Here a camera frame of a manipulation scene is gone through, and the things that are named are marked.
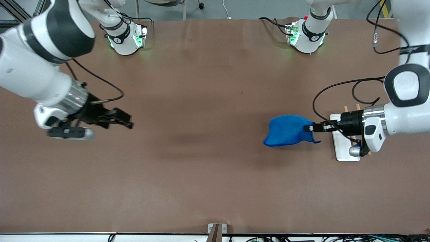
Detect blue microfiber towel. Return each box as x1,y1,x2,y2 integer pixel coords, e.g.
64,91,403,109
263,115,321,148

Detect white towel rack wooden pegs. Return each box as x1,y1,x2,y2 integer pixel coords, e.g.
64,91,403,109
329,104,372,162

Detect black chair base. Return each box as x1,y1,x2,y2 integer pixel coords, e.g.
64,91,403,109
134,0,205,21

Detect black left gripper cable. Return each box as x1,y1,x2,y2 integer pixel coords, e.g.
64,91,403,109
312,76,386,142

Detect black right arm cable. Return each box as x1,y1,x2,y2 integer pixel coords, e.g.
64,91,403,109
65,58,124,103

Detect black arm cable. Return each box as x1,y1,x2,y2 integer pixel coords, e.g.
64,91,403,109
65,58,124,103
366,0,411,55

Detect black left arm upper cable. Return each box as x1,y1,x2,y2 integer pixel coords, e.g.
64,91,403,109
366,0,411,55

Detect black right base cable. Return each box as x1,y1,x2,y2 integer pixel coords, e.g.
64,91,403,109
119,13,154,36

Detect black base cable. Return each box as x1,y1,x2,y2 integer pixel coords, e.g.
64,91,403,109
119,13,154,36
258,17,293,38

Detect black left base cable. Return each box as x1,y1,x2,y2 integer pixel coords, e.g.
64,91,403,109
258,17,293,38

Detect aluminium frame profile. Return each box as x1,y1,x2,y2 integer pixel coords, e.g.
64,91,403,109
0,0,51,28

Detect metal table edge bracket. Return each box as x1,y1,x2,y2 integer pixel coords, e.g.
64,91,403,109
208,223,227,242

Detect white floor cable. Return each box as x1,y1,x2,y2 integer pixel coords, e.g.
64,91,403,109
222,0,233,20

